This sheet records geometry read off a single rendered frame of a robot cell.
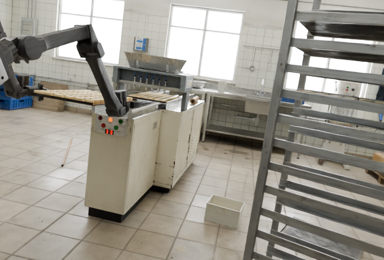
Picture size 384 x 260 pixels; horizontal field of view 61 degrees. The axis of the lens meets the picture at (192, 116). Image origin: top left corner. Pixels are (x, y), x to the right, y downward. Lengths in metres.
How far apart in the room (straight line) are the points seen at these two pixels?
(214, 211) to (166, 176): 0.62
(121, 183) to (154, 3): 4.52
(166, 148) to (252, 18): 3.71
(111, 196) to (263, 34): 4.40
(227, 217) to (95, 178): 1.12
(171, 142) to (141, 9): 3.94
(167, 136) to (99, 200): 0.87
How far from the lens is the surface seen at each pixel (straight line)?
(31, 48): 1.20
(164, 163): 3.15
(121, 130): 2.42
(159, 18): 6.44
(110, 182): 2.60
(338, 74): 1.17
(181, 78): 2.98
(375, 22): 1.19
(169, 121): 3.04
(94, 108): 2.49
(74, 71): 7.06
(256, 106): 5.55
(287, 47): 1.17
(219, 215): 2.85
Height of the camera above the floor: 1.29
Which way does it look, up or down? 9 degrees down
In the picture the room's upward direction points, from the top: 8 degrees clockwise
